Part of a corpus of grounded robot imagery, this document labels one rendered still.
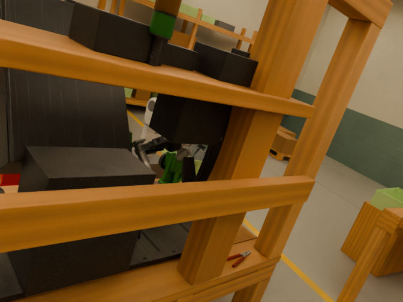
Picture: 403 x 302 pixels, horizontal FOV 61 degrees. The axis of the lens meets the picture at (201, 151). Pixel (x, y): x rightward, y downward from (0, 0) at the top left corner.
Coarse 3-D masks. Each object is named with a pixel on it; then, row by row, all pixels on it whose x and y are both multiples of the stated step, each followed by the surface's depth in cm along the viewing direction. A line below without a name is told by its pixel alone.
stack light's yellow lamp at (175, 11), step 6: (156, 0) 68; (162, 0) 67; (168, 0) 67; (174, 0) 67; (180, 0) 68; (156, 6) 68; (162, 6) 67; (168, 6) 67; (174, 6) 68; (180, 6) 70; (162, 12) 68; (168, 12) 68; (174, 12) 68
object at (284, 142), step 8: (280, 128) 745; (280, 136) 667; (288, 136) 687; (272, 144) 682; (280, 144) 665; (288, 144) 662; (280, 152) 662; (288, 152) 671; (280, 160) 665; (288, 160) 687
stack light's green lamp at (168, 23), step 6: (156, 12) 68; (156, 18) 68; (162, 18) 68; (168, 18) 68; (174, 18) 69; (150, 24) 69; (156, 24) 68; (162, 24) 68; (168, 24) 68; (174, 24) 70; (150, 30) 69; (156, 30) 69; (162, 30) 69; (168, 30) 69; (162, 36) 69; (168, 36) 70
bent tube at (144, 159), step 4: (136, 140) 115; (140, 140) 116; (144, 140) 117; (132, 144) 117; (136, 144) 116; (136, 148) 116; (136, 152) 117; (140, 152) 116; (144, 152) 116; (140, 156) 116; (144, 156) 116; (140, 160) 116; (144, 160) 115; (148, 160) 116; (148, 164) 116
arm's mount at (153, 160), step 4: (132, 148) 198; (132, 152) 192; (136, 156) 188; (152, 156) 195; (156, 156) 197; (152, 160) 190; (156, 160) 192; (152, 164) 185; (156, 164) 187; (152, 168) 186; (156, 168) 188; (160, 168) 190; (156, 172) 189; (160, 172) 191; (156, 176) 190; (160, 176) 192
